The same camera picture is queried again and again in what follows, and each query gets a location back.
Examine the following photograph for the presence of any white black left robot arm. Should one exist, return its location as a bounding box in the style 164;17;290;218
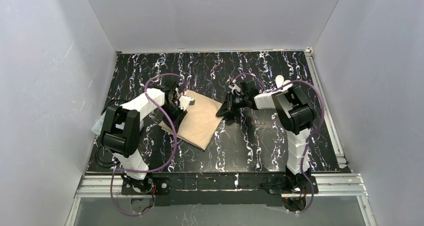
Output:
99;79;223;180

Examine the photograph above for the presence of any white spoon left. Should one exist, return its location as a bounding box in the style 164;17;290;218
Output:
275;75;285;88

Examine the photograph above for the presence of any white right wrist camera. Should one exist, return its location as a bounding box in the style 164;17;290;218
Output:
229;80;241;95

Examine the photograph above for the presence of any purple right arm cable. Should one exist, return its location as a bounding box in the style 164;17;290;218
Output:
231;72;326;214

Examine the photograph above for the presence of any white spoon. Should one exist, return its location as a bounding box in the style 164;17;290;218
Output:
282;80;293;91
275;75;285;88

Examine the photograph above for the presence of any clear plastic box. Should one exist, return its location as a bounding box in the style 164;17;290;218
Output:
91;115;105;136

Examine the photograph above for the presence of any aluminium front frame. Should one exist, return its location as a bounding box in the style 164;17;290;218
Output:
66;172;376;225

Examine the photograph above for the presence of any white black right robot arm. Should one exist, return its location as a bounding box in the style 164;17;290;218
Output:
216;80;316;181

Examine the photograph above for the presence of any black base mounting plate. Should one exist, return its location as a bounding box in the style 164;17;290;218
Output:
119;172;319;209

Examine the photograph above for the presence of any white spoon right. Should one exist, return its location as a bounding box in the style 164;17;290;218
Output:
282;80;293;91

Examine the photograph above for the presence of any beige cloth napkin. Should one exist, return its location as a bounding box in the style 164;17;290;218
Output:
177;90;223;151

